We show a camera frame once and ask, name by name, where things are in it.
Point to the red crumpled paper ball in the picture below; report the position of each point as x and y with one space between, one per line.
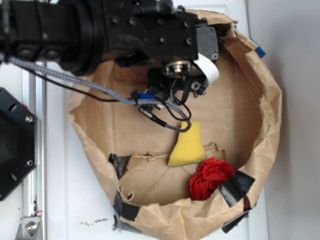
209 176

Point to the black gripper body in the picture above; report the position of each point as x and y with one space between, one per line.
179 48

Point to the brown paper bag bin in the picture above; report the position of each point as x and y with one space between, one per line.
184 186

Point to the blue tape strip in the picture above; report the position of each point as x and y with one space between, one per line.
259 50

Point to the yellow sponge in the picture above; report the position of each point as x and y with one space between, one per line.
189 148

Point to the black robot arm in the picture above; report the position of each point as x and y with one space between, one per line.
70 38

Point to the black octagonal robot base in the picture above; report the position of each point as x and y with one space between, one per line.
17 143

